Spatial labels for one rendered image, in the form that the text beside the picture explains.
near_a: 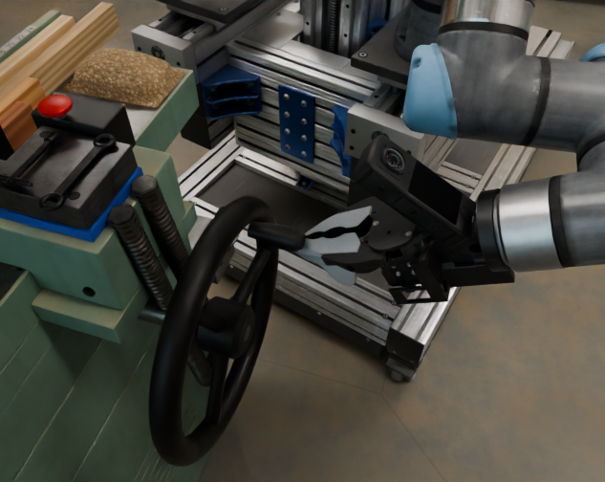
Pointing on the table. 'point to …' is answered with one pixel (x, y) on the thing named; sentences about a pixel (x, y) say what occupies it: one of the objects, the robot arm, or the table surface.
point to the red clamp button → (54, 105)
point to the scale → (7, 47)
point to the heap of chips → (125, 76)
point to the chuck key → (29, 163)
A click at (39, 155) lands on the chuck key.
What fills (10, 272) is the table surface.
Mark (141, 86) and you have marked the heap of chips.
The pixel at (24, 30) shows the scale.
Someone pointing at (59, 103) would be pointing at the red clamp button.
